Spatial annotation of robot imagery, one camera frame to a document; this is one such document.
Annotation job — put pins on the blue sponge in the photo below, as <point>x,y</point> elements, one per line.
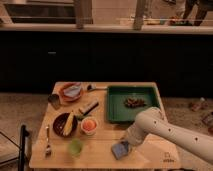
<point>120,149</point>

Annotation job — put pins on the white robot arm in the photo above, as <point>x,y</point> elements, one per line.
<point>151,121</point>

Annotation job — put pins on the black head white spoon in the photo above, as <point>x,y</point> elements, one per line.
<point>92,87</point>

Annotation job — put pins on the green plastic tray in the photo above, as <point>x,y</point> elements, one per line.
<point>117,112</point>

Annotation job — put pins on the brown food scraps pile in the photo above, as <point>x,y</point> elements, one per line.
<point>134,102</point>

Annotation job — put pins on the crumpled white blue cloth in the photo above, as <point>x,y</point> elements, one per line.
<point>72,90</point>

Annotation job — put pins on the cup with orange content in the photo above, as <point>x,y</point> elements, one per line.
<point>89,125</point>

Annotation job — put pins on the small metal cup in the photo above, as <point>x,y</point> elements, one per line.
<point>54,100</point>

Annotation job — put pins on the yellow corn cob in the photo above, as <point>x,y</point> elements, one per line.
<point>68,125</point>

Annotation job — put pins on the dark brown bowl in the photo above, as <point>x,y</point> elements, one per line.
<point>59,123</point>

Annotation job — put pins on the green translucent cup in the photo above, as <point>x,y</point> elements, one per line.
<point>75,147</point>

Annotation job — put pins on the dark long cabinet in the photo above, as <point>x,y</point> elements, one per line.
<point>33,61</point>

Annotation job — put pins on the metal fork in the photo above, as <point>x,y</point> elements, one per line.
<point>48,146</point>

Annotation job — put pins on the black handled knife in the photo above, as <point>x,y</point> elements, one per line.
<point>89,107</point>

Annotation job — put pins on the black chair frame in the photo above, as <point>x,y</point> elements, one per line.
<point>21,158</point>

